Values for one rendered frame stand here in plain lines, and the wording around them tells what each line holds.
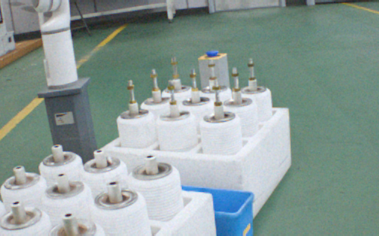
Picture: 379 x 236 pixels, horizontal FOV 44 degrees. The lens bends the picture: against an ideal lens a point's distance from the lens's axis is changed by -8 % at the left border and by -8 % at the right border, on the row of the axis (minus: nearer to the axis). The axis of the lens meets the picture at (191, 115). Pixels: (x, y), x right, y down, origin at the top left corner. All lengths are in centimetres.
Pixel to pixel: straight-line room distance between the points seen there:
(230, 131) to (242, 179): 11
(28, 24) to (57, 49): 533
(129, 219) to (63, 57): 81
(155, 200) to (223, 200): 27
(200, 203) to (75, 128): 69
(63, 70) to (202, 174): 58
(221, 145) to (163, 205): 30
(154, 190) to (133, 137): 40
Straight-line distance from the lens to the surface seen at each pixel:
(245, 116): 124
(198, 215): 93
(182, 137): 119
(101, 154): 96
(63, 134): 155
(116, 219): 79
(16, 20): 690
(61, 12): 153
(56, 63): 151
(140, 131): 125
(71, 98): 151
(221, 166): 113
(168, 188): 89
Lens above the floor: 60
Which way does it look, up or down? 17 degrees down
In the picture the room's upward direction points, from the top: 7 degrees counter-clockwise
